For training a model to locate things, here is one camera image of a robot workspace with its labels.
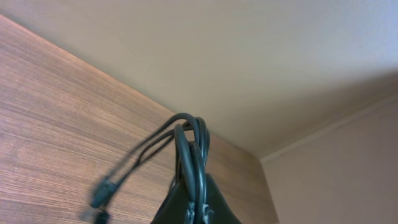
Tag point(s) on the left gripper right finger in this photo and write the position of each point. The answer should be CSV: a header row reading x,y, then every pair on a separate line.
x,y
219,211

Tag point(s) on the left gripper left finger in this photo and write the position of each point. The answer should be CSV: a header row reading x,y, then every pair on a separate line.
x,y
174,208

